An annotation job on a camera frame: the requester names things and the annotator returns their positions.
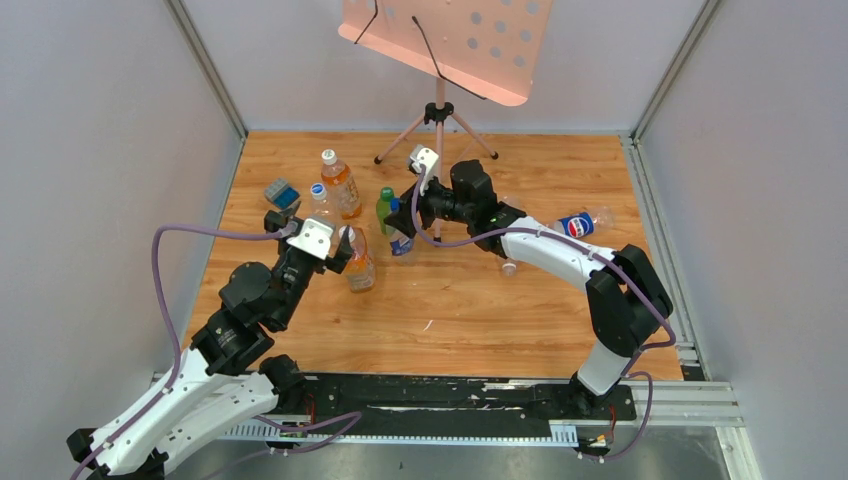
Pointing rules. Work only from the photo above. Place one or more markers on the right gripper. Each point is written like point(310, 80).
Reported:
point(403, 219)

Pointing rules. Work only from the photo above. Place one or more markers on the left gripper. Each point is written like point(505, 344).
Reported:
point(331, 255)

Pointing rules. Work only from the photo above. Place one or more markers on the Pepsi bottle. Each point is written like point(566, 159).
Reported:
point(585, 222)
point(401, 246)

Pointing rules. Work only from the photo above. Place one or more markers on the orange tea bottle crushed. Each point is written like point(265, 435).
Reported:
point(360, 270)

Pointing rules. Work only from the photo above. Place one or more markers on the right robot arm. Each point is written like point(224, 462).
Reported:
point(627, 301)

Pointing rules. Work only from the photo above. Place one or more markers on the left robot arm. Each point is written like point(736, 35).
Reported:
point(223, 377)

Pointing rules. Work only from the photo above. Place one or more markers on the green plastic bottle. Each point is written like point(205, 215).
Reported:
point(383, 208)

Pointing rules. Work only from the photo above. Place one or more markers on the clear bottle blue cap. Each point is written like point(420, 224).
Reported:
point(323, 205)

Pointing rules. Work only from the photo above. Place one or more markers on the orange tea bottle standing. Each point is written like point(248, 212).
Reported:
point(337, 176)

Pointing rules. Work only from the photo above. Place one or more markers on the clear unlabelled plastic bottle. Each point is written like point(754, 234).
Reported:
point(508, 267)

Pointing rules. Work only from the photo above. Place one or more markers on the blue grey block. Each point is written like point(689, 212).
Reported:
point(282, 195)

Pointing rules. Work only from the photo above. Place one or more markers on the pink music stand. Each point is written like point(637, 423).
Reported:
point(488, 49)

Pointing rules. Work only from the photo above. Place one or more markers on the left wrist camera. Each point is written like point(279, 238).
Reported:
point(314, 237)

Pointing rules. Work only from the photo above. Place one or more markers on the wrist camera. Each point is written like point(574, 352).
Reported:
point(314, 237)
point(426, 164)

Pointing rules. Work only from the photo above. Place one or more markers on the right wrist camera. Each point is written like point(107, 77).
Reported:
point(426, 164)

